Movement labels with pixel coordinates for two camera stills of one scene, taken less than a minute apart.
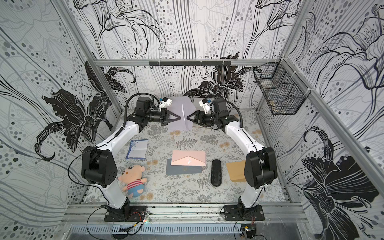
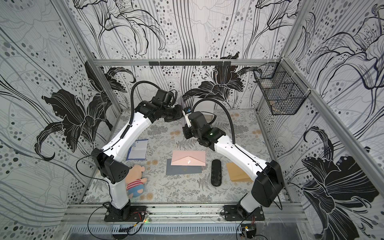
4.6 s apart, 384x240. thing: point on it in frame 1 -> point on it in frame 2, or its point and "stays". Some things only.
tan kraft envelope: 236,170 stays
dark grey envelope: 175,169 stays
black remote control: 216,173 stays
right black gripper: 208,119 -> 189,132
